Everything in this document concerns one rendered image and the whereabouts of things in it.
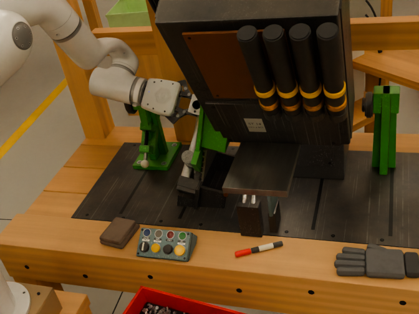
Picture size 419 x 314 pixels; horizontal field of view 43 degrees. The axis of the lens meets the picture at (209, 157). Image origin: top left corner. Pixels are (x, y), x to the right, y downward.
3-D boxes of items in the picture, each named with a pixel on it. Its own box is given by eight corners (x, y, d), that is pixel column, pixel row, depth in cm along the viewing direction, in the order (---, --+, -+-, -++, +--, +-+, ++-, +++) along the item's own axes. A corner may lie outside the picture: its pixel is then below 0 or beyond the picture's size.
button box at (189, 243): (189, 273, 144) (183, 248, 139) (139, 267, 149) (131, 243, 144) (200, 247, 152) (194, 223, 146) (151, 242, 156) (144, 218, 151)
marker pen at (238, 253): (281, 243, 143) (281, 238, 142) (283, 247, 142) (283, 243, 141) (234, 254, 143) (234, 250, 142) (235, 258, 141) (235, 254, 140)
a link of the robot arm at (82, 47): (68, -9, 141) (123, 61, 166) (43, 40, 135) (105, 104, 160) (95, -10, 137) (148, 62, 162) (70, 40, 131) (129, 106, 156)
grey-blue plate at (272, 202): (276, 235, 146) (272, 195, 138) (269, 234, 147) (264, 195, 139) (282, 212, 153) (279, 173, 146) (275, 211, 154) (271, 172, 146)
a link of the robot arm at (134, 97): (126, 102, 151) (136, 104, 150) (135, 73, 152) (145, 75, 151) (134, 109, 159) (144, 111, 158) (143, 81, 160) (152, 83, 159)
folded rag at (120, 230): (119, 222, 161) (116, 214, 159) (141, 227, 157) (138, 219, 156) (100, 244, 154) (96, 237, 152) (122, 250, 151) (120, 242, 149)
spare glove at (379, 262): (416, 250, 134) (417, 243, 133) (420, 282, 126) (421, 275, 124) (335, 246, 139) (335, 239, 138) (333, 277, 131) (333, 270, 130)
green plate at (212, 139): (221, 169, 150) (230, 106, 136) (194, 161, 151) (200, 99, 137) (232, 146, 159) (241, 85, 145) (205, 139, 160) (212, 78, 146)
